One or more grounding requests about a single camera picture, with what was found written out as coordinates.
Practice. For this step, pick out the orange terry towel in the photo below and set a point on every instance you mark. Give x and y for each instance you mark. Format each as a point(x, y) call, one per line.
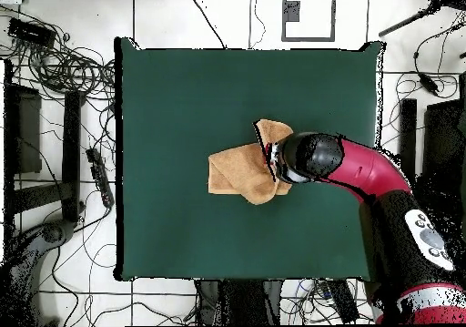
point(240, 174)

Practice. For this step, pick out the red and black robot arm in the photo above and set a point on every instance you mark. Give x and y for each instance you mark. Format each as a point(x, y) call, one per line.
point(364, 170)

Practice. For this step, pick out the black flat panel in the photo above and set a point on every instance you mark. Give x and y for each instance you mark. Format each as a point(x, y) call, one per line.
point(442, 145)
point(23, 130)

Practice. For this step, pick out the dark green table cloth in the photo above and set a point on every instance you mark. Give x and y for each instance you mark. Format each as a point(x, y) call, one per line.
point(218, 86)

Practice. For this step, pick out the black upright bar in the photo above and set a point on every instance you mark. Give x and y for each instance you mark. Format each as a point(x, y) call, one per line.
point(407, 141)

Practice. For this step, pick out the black power adapter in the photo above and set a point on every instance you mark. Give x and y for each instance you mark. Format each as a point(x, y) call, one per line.
point(429, 83)

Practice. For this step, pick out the black power strip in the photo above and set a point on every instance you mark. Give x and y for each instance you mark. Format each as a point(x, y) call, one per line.
point(100, 175)

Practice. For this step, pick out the black pole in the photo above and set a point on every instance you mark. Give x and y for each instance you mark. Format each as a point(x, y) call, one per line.
point(404, 22)

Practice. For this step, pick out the black bar stand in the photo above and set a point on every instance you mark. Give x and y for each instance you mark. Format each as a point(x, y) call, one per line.
point(71, 152)

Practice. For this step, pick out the grey chair base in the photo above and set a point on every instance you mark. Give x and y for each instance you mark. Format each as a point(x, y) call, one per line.
point(51, 234)

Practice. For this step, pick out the black electronics box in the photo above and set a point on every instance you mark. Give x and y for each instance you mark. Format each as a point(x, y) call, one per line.
point(31, 32)

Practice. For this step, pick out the grey square floor frame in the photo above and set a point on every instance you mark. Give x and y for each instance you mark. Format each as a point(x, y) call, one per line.
point(291, 12)

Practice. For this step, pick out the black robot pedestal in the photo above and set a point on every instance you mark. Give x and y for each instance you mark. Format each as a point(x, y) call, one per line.
point(240, 301)

